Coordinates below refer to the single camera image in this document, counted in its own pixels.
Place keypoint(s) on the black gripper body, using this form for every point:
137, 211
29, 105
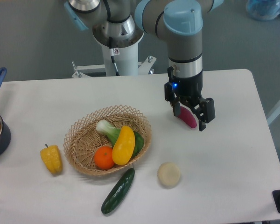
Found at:
187, 90

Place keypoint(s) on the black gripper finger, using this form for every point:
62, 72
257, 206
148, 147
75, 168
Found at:
204, 110
172, 99

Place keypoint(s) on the purple sweet potato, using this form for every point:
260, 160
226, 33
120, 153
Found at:
187, 117

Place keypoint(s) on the yellow mango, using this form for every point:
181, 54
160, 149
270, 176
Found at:
124, 146

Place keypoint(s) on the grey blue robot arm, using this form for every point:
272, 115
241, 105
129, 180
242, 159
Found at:
119, 25

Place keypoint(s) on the woven wicker basket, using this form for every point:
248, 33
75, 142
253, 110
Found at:
82, 140

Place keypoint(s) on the green white bok choy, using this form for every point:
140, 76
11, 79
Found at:
112, 133

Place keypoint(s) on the orange fruit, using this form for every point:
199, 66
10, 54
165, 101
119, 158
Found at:
103, 158

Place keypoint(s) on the blue plastic bag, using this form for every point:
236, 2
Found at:
263, 10

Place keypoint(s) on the dark green cucumber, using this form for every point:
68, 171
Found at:
118, 192

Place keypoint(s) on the yellow bell pepper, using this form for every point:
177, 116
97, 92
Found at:
51, 157

